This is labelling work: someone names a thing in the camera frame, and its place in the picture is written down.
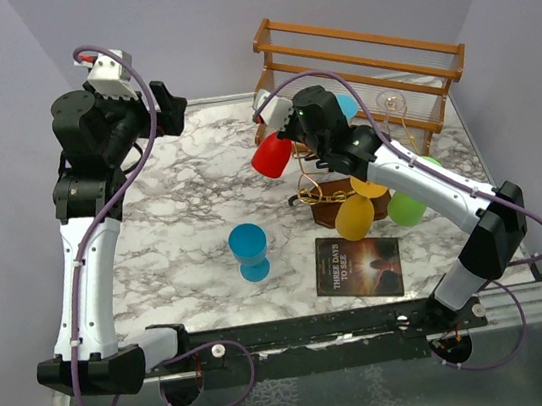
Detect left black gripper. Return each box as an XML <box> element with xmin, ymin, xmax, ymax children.
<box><xmin>83</xmin><ymin>66</ymin><xmax>192</xmax><ymax>168</ymax></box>

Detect light blue plastic wine glass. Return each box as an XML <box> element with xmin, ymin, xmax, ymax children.
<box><xmin>336</xmin><ymin>94</ymin><xmax>360</xmax><ymax>120</ymax></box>

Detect red plastic wine glass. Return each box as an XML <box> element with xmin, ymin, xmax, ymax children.
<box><xmin>251</xmin><ymin>133</ymin><xmax>292</xmax><ymax>179</ymax></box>

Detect gold wire wine glass rack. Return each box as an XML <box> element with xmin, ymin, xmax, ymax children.
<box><xmin>280</xmin><ymin>129</ymin><xmax>395</xmax><ymax>234</ymax></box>

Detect clear wine glass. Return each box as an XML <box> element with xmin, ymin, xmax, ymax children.
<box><xmin>375</xmin><ymin>89</ymin><xmax>408</xmax><ymax>124</ymax></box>

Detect yellow plastic wine glass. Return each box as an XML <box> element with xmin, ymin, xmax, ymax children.
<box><xmin>334</xmin><ymin>176</ymin><xmax>390</xmax><ymax>241</ymax></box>

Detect green plastic wine glass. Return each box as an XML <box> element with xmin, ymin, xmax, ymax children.
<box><xmin>378</xmin><ymin>153</ymin><xmax>450</xmax><ymax>232</ymax></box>

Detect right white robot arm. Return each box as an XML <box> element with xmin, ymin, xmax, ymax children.
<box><xmin>252</xmin><ymin>85</ymin><xmax>527</xmax><ymax>331</ymax></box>

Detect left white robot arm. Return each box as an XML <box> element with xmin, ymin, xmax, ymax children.
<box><xmin>36</xmin><ymin>85</ymin><xmax>151</xmax><ymax>396</ymax></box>

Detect wooden two-tier shelf rack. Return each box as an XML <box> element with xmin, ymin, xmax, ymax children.
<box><xmin>252</xmin><ymin>19</ymin><xmax>466</xmax><ymax>155</ymax></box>

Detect dark book three days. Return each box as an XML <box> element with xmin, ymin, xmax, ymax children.
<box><xmin>314</xmin><ymin>237</ymin><xmax>405</xmax><ymax>297</ymax></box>

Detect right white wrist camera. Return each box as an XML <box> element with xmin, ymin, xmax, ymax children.
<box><xmin>252</xmin><ymin>89</ymin><xmax>293</xmax><ymax>132</ymax></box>

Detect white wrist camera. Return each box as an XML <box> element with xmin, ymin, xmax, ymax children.
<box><xmin>74</xmin><ymin>52</ymin><xmax>139</xmax><ymax>101</ymax></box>
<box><xmin>252</xmin><ymin>89</ymin><xmax>293</xmax><ymax>132</ymax></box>

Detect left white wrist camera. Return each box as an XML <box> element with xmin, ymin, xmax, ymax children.
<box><xmin>74</xmin><ymin>52</ymin><xmax>139</xmax><ymax>101</ymax></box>

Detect black metal base rail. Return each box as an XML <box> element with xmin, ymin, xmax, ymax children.
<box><xmin>146</xmin><ymin>297</ymin><xmax>488</xmax><ymax>389</ymax></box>

